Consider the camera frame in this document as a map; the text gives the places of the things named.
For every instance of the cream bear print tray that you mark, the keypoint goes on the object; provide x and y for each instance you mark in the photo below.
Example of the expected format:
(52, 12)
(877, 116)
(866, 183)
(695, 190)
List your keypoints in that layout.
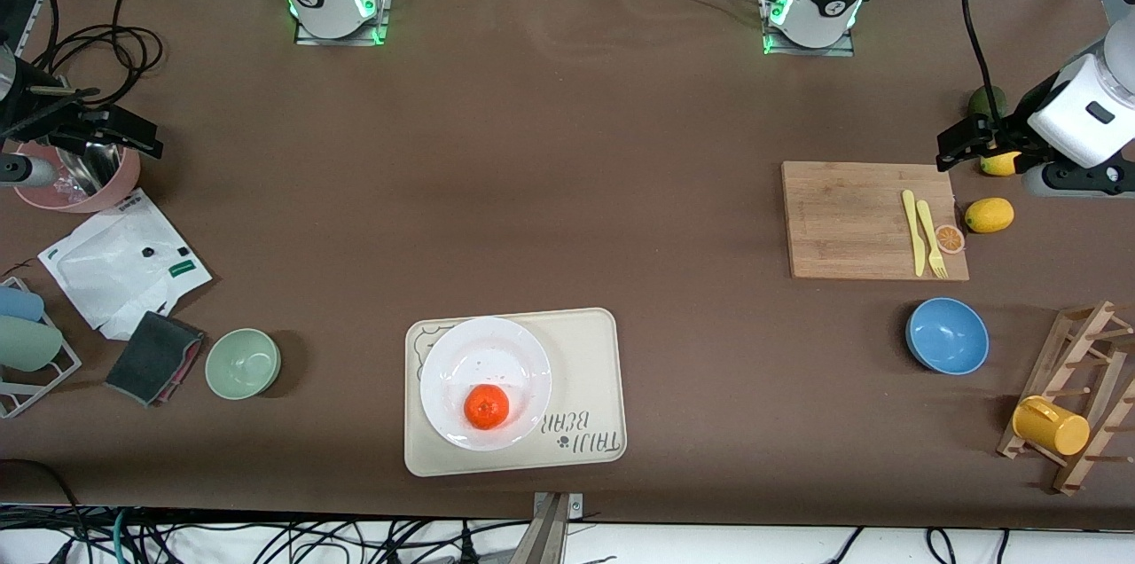
(585, 351)

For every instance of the wooden cup rack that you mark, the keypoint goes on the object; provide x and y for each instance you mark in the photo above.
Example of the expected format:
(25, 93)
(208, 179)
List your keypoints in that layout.
(1055, 379)

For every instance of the blue bowl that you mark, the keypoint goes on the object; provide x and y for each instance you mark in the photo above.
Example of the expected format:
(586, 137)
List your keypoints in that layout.
(947, 336)

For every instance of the yellow plastic fork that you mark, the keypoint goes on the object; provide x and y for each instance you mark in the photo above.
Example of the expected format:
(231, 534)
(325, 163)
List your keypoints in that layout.
(929, 231)

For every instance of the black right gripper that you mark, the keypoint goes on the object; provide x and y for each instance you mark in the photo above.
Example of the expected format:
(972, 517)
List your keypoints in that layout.
(46, 122)

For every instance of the light green bowl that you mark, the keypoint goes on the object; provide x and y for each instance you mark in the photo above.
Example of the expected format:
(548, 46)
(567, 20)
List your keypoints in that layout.
(242, 364)

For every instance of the dark green avocado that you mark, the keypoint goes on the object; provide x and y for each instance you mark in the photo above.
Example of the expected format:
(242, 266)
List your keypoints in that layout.
(982, 100)

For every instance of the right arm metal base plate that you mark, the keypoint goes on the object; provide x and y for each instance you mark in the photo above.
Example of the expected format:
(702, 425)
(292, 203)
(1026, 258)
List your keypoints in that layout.
(341, 39)

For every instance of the white plastic bag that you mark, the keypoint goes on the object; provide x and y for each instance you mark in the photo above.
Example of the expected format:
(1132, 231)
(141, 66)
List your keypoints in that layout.
(106, 280)

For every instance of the dark grey folded cloth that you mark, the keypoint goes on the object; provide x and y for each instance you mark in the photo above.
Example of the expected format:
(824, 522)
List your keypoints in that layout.
(151, 356)

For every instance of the pink bowl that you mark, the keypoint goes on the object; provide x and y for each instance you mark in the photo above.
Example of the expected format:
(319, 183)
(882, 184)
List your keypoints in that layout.
(62, 200)

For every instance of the yellow mug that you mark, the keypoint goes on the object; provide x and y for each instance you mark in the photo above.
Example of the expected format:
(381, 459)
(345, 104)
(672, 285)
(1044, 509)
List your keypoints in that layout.
(1055, 429)

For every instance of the light blue cup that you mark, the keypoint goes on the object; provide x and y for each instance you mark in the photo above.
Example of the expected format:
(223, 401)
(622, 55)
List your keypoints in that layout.
(19, 304)

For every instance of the wooden cutting board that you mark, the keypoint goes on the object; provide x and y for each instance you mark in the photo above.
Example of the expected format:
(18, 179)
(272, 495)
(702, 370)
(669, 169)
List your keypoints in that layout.
(842, 223)

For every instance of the toy orange slice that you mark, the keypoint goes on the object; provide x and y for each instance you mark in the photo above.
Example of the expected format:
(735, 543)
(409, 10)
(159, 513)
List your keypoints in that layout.
(951, 238)

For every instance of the yellow lemon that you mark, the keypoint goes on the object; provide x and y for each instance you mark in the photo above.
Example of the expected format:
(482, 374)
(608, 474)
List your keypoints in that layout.
(990, 215)
(1000, 163)

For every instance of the orange fruit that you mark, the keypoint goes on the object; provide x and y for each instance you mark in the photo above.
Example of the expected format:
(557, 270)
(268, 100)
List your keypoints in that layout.
(487, 407)

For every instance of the yellow plastic knife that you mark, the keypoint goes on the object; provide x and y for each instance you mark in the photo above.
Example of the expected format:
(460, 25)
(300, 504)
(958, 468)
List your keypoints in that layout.
(913, 231)

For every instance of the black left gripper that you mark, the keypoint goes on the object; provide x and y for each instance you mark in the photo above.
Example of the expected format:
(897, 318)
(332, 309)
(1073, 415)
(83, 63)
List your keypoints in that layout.
(1011, 129)

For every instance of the pale green cup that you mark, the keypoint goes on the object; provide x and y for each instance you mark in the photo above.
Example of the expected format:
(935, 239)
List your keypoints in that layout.
(27, 344)

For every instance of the aluminium camera pole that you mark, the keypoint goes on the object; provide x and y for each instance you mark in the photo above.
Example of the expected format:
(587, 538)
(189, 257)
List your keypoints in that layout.
(551, 537)

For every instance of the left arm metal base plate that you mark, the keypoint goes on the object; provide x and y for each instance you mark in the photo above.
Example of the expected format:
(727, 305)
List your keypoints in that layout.
(807, 51)

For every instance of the white round plate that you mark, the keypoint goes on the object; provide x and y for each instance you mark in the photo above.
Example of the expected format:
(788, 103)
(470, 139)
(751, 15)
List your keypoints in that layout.
(483, 351)

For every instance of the metal scoop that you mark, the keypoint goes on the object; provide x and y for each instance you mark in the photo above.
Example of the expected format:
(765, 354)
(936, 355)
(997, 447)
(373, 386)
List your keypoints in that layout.
(93, 169)

